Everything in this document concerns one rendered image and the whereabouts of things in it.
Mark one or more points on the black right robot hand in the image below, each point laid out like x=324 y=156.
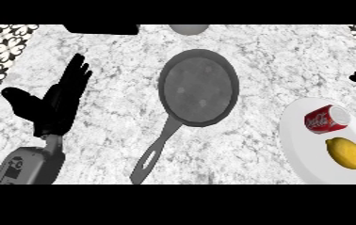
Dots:
x=353 y=77

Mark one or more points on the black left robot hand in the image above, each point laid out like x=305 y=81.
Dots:
x=58 y=104

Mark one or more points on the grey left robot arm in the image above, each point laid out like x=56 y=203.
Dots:
x=33 y=164

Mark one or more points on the white plate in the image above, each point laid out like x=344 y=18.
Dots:
x=302 y=141

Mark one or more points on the yellow lemon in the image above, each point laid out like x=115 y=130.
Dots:
x=343 y=152

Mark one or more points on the grey frying pan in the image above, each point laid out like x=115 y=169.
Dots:
x=200 y=86

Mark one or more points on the red soda can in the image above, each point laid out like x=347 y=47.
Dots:
x=324 y=119

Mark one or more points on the black and white patterned cloth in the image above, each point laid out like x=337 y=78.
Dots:
x=12 y=43

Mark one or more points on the black appliance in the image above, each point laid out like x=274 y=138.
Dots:
x=102 y=28

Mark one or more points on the grey round bowl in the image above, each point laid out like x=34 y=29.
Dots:
x=188 y=28

